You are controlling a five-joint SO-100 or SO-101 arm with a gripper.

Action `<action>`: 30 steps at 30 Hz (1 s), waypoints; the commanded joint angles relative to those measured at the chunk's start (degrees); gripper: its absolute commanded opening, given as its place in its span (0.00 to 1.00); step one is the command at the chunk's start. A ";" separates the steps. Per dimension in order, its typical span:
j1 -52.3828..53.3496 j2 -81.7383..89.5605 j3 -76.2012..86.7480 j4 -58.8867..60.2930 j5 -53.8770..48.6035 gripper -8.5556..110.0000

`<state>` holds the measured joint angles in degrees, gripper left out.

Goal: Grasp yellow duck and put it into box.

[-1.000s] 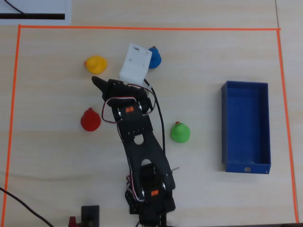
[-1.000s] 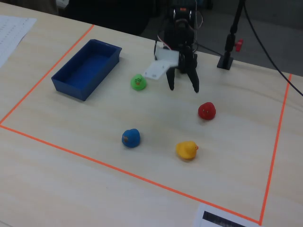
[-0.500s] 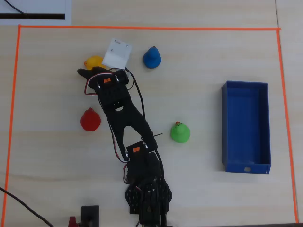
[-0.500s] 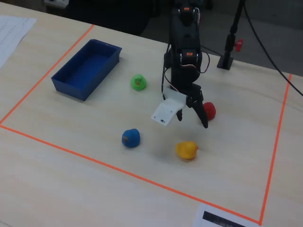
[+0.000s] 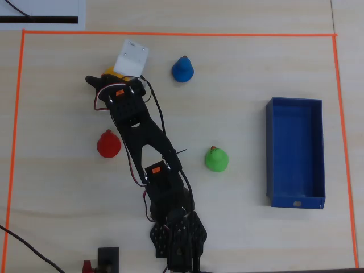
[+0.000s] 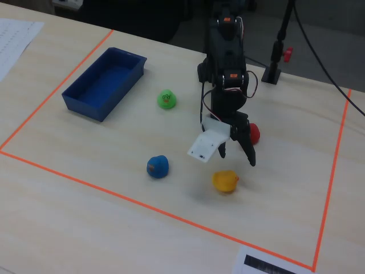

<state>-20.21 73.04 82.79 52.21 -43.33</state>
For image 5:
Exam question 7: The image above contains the black clamp block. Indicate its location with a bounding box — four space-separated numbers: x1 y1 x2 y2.
97 246 121 273

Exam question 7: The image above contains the orange tape strip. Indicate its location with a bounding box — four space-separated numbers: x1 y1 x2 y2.
0 29 26 270
332 34 359 269
22 28 338 38

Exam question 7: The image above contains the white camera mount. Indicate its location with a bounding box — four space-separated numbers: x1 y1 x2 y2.
113 39 150 77

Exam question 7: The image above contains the black camera cable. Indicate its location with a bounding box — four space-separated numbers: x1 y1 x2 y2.
140 74 167 134

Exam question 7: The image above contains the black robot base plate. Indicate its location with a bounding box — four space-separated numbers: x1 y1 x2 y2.
150 210 208 273

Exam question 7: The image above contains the thin black cable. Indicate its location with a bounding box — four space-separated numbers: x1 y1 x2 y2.
5 0 35 21

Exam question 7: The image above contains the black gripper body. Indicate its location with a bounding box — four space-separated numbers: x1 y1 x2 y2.
98 77 147 100

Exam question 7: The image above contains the yellow toy duck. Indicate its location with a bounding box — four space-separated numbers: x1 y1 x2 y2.
101 66 134 85

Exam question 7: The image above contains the red pear toy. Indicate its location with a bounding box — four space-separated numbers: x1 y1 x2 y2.
96 129 122 159

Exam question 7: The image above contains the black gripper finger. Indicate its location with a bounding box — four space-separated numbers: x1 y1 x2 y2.
85 75 106 91

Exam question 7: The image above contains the green toy duck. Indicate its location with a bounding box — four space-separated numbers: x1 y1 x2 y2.
204 145 230 172

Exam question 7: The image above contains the blue open box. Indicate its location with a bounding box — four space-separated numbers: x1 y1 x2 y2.
265 97 326 210

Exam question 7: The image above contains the thick black cable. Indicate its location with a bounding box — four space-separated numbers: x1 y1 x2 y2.
0 224 67 273

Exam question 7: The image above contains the red white servo wire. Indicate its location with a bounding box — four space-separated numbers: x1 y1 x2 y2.
93 82 126 112

